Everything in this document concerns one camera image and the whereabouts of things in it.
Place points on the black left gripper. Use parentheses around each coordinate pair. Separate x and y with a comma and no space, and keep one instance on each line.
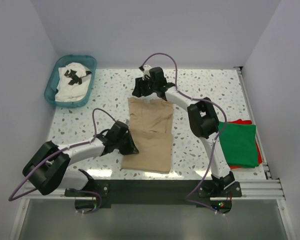
(131,149)

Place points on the beige t shirt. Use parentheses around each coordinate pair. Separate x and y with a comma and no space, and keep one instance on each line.
(150,124)

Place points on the orange folded t shirt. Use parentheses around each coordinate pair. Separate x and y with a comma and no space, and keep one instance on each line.
(258,155)

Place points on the green folded t shirt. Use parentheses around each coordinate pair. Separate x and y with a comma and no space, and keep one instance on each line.
(240,145)

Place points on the white t shirt black print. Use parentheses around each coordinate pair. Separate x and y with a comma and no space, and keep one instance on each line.
(74,81)

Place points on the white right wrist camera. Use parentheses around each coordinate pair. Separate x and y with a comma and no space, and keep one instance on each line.
(145,69)

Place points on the teal plastic basket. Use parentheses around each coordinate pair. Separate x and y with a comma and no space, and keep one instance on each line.
(51,88)

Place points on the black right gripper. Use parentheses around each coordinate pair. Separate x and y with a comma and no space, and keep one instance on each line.
(139,90)

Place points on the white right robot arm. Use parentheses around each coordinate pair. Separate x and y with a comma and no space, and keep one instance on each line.
(203,119)

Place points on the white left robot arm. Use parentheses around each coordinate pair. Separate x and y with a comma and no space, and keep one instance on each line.
(47,168)

